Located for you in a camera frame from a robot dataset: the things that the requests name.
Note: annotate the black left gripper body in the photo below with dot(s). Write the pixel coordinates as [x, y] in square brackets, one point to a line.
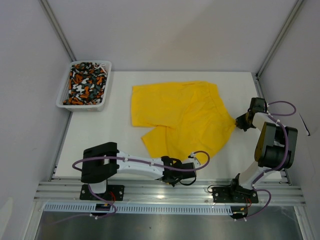
[176, 180]

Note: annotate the yellow shorts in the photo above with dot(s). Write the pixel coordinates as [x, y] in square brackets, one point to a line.
[184, 117]

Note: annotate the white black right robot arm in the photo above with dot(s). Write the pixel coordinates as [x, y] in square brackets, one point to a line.
[274, 151]

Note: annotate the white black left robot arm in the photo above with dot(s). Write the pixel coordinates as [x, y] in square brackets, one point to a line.
[106, 160]

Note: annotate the camouflage patterned shorts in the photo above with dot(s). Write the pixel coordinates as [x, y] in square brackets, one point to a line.
[86, 84]

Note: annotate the white plastic basket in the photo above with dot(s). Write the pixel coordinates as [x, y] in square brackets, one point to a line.
[87, 108]

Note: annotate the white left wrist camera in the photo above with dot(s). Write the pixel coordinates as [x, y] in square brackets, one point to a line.
[193, 159]

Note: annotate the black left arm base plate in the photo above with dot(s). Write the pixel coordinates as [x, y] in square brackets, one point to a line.
[112, 193]

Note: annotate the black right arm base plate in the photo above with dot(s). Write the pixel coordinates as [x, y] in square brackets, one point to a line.
[232, 195]

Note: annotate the white slotted cable duct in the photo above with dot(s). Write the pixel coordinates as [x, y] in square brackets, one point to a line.
[132, 208]

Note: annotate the aluminium corner post right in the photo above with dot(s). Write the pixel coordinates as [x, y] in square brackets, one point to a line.
[284, 30]

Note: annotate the aluminium corner post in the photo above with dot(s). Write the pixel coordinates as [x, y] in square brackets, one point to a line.
[284, 30]
[47, 9]

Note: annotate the aluminium corner post left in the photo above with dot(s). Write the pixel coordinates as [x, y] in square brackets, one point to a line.
[47, 9]

